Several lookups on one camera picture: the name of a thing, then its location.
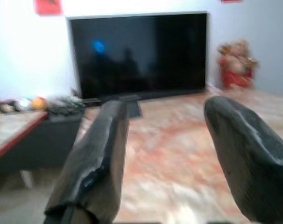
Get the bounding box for black flat television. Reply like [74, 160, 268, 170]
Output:
[66, 10, 211, 101]

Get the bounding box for black low television stand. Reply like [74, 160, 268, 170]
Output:
[0, 109, 86, 185]

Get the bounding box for red and gold statue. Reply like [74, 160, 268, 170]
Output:
[216, 39, 260, 90]

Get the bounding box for white egg figurine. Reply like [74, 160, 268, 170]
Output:
[19, 99, 32, 110]

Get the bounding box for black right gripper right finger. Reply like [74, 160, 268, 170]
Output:
[203, 96, 283, 222]

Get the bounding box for orange round figurine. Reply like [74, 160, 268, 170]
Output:
[31, 97, 48, 112]

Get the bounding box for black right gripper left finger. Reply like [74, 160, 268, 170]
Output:
[43, 99, 130, 224]

